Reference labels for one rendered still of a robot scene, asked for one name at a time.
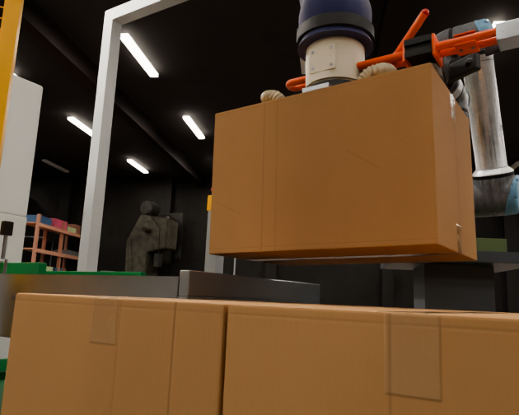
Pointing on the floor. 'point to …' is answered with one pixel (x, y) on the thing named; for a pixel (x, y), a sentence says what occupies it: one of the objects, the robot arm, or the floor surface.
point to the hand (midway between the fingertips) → (432, 51)
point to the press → (153, 240)
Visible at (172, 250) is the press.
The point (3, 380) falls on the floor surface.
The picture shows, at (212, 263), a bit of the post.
